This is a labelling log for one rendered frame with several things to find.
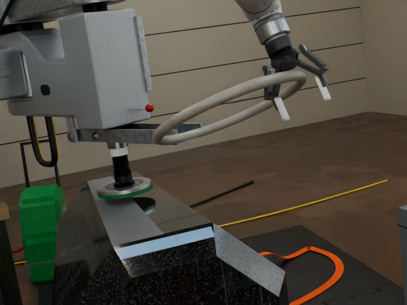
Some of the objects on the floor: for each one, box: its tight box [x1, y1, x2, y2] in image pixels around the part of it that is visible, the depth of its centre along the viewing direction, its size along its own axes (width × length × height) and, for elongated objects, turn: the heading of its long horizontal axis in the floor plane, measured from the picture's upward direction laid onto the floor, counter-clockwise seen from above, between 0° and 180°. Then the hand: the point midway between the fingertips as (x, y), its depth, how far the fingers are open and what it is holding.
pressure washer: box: [19, 139, 67, 285], centre depth 372 cm, size 35×35×87 cm
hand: (305, 106), depth 158 cm, fingers open, 13 cm apart
